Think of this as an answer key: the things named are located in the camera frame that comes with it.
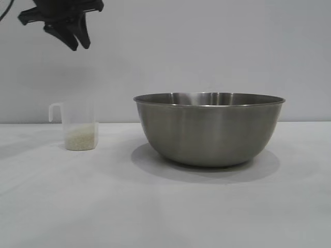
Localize long black left arm cable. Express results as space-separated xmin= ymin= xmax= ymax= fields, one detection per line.
xmin=0 ymin=0 xmax=13 ymax=21

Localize white tablecloth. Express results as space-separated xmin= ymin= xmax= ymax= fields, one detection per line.
xmin=0 ymin=121 xmax=331 ymax=248

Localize clear plastic measuring cup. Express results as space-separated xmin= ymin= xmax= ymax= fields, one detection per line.
xmin=48 ymin=102 xmax=100 ymax=151

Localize stainless steel mixing bowl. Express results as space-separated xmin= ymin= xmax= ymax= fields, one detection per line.
xmin=132 ymin=91 xmax=287 ymax=168

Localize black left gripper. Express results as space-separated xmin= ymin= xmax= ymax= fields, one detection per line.
xmin=17 ymin=0 xmax=104 ymax=51

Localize white rice grains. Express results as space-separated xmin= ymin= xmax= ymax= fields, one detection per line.
xmin=64 ymin=122 xmax=99 ymax=151

